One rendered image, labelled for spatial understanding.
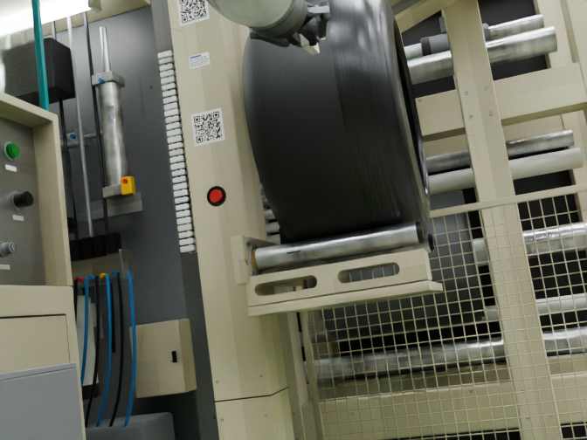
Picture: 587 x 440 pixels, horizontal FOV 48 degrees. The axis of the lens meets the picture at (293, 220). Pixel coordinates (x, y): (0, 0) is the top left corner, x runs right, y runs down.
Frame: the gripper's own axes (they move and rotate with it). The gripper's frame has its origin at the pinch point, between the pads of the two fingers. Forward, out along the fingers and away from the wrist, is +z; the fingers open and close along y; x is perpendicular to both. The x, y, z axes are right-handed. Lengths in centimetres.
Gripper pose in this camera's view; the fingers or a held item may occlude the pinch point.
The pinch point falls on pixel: (309, 41)
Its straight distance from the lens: 113.7
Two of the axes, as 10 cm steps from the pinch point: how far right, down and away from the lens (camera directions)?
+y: -9.5, 1.7, 2.6
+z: 2.6, -0.2, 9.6
